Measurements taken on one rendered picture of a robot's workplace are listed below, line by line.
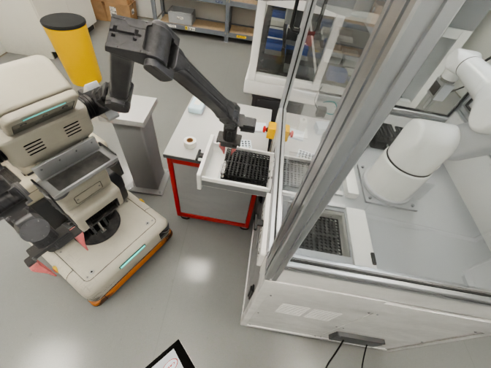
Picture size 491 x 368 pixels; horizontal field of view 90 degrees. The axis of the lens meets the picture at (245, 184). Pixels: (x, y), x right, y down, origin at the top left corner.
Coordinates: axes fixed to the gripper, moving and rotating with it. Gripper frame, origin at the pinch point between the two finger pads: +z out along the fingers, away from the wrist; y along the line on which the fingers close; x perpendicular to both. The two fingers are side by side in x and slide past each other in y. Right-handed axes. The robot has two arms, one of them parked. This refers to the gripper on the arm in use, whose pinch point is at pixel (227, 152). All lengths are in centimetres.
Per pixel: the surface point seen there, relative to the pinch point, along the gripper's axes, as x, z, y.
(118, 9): -365, 92, 246
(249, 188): 10.2, 10.2, -12.9
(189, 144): -19.3, 19.5, 24.1
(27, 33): -213, 81, 284
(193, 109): -53, 20, 31
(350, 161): 51, -55, -24
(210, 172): 1.7, 14.6, 7.6
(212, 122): -47, 23, 17
